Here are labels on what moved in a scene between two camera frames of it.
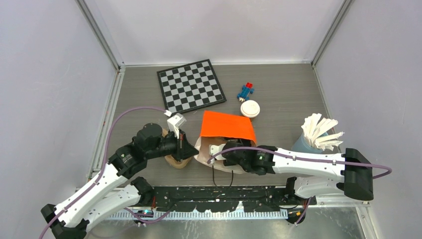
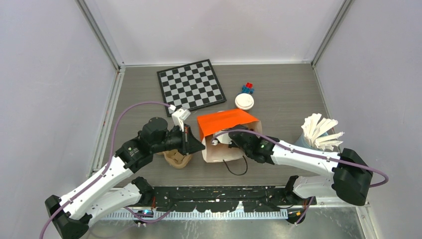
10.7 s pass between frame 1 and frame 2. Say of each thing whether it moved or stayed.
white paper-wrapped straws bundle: stayed
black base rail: stayed
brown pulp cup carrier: stayed
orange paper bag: moved
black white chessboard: stayed
